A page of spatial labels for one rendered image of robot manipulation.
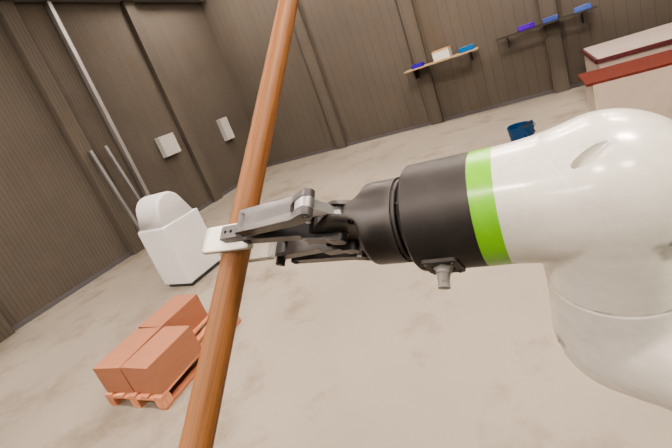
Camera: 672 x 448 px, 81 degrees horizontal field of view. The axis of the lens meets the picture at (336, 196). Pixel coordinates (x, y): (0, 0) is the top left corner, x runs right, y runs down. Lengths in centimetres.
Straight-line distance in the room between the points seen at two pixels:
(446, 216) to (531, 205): 6
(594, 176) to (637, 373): 15
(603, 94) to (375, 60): 626
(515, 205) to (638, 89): 587
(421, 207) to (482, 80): 1022
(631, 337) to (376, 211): 20
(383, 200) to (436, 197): 5
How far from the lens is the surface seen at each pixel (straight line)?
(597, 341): 36
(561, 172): 28
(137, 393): 423
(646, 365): 37
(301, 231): 37
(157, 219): 595
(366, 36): 1096
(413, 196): 31
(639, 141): 29
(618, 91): 611
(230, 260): 44
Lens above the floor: 209
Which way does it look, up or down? 16 degrees down
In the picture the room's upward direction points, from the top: 20 degrees counter-clockwise
